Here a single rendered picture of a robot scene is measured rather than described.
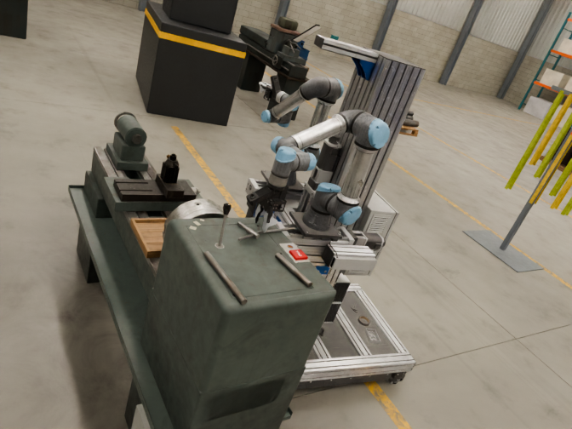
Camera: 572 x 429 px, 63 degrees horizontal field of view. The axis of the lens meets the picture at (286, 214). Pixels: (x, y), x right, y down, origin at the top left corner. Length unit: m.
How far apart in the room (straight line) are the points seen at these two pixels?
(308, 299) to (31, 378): 1.74
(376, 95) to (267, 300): 1.25
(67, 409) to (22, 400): 0.23
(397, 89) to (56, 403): 2.37
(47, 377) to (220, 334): 1.52
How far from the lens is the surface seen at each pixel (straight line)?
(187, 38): 6.78
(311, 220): 2.37
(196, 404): 1.85
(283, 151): 1.81
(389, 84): 2.44
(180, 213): 2.11
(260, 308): 1.60
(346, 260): 2.42
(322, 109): 2.75
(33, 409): 2.82
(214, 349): 1.65
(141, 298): 2.62
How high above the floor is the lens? 2.22
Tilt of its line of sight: 26 degrees down
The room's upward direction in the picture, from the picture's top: 19 degrees clockwise
